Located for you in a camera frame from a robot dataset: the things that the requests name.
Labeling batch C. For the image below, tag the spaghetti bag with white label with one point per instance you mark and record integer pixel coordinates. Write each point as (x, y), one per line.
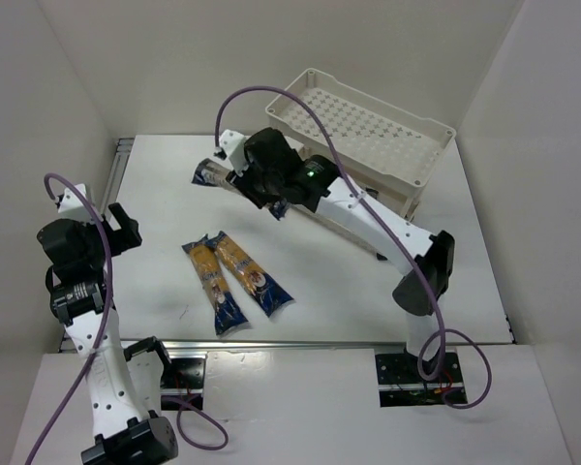
(209, 173)

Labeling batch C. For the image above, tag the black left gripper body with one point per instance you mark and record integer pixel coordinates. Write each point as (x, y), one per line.
(121, 229)

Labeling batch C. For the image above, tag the front aluminium rail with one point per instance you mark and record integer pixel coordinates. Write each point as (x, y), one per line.
(179, 347)

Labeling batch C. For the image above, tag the aluminium table edge rail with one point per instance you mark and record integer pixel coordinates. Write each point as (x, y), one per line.
(120, 161)

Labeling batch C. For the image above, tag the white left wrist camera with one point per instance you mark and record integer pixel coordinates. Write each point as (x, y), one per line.
(70, 206)

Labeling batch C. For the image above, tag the yellow spaghetti bag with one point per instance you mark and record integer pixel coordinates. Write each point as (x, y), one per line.
(227, 314)
(255, 281)

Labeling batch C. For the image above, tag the cream two-tier shelf cart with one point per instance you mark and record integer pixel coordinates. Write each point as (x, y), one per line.
(381, 146)

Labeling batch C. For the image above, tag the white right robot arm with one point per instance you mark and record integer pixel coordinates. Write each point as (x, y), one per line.
(424, 259)

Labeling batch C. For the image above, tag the yellow spaghetti bag right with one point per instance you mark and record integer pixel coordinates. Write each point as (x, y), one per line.
(255, 281)

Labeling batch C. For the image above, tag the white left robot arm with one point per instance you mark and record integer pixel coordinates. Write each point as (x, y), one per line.
(123, 383)

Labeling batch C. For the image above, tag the yellow spaghetti bag left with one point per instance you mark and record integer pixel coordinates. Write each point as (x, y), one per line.
(227, 314)

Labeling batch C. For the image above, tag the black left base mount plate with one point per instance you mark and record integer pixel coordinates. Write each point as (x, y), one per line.
(183, 379)

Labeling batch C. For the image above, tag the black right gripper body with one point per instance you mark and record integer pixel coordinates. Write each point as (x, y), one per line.
(251, 187)

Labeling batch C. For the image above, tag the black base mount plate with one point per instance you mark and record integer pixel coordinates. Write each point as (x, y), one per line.
(183, 379)
(401, 386)

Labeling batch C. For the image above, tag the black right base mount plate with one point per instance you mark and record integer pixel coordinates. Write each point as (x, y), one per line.
(401, 386)

